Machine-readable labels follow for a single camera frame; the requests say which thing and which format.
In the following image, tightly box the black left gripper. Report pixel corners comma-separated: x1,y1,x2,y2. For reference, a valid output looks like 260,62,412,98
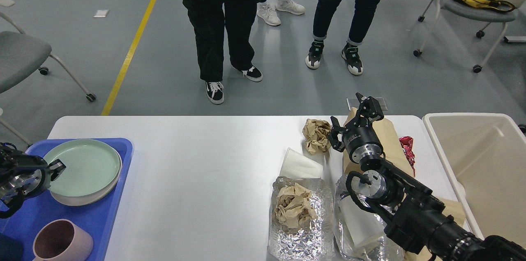
0,159,66,204

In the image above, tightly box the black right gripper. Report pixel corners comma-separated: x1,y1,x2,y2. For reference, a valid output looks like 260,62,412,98
328,93,384,162

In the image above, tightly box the green plate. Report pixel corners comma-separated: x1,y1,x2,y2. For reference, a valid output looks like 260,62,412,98
44,139,120,197

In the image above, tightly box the dark teal cup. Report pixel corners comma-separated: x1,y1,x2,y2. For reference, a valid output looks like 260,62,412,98
0,233,24,261

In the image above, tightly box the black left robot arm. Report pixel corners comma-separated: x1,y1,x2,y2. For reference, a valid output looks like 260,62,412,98
0,142,66,219

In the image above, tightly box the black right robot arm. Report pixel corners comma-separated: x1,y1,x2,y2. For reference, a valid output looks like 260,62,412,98
328,93,526,261

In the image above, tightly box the pink plate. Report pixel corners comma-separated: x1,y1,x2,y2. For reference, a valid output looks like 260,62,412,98
50,150,122,206

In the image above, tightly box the crumpled brown paper ball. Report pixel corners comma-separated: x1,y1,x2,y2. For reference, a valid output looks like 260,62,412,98
302,119,331,155

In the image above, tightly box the blue plastic tray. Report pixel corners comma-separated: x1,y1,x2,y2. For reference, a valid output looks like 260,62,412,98
0,138,133,261

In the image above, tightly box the red foil wrapper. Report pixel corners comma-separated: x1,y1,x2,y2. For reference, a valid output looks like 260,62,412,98
399,136,416,177

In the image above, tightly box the white paper cup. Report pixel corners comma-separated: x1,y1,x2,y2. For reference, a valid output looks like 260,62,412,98
279,148,323,179

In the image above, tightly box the crumpled brown paper on foil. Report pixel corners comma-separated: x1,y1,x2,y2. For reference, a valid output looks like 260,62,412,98
274,182,318,231

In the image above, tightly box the aluminium foil sheet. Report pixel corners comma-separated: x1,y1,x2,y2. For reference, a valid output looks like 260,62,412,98
268,176,335,261

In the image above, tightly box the beige plastic bin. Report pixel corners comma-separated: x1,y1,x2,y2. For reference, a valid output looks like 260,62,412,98
423,113,526,247

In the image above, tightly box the person in dark jeans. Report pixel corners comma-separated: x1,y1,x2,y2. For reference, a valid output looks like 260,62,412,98
305,0,397,76

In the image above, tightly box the person in black trousers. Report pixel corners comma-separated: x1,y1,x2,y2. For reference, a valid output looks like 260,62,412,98
182,0,263,105

